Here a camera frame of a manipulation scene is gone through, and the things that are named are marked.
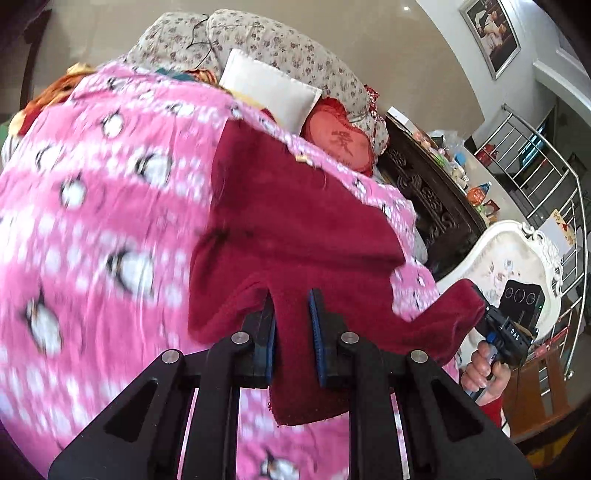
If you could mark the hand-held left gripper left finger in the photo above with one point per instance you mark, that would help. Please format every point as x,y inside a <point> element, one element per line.
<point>270,344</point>

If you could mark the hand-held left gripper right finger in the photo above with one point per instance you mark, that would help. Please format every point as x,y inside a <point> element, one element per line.
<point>316,337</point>

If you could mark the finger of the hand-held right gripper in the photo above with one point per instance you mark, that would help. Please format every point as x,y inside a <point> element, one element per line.
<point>495,327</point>

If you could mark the maroon fleece garment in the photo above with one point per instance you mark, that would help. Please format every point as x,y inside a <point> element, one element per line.
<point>300,221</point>

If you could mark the person's right hand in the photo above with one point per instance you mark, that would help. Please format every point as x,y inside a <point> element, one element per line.
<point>480,376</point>

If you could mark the brown wooden stool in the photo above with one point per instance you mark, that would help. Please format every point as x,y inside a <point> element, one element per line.
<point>540,397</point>

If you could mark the steel railing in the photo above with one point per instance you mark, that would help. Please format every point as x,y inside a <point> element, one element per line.
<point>554,184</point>

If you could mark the dark carved wooden cabinet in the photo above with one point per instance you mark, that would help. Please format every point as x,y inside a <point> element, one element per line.
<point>429,203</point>

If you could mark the pile of small packets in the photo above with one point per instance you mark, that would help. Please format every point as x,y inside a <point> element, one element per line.
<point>461,175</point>

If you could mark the red heart cushion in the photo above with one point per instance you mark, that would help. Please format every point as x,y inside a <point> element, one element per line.
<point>341,143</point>

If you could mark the white flat box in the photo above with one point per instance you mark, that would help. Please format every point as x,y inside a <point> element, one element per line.
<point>400,117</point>

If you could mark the pink penguin print blanket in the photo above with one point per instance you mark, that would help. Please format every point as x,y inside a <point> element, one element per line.
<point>92,207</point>

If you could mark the white pillow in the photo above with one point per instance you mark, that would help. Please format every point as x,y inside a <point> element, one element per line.
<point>270,90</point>

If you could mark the teal cloth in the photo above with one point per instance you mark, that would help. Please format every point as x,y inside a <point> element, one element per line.
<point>178,74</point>

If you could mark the floral grey pillows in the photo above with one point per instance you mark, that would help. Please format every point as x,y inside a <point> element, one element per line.
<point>277,46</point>

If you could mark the orange patterned cloth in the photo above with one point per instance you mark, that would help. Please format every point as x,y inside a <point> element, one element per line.
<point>51,97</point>

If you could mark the framed wall picture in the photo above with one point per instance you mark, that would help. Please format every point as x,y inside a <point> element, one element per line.
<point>491,34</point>

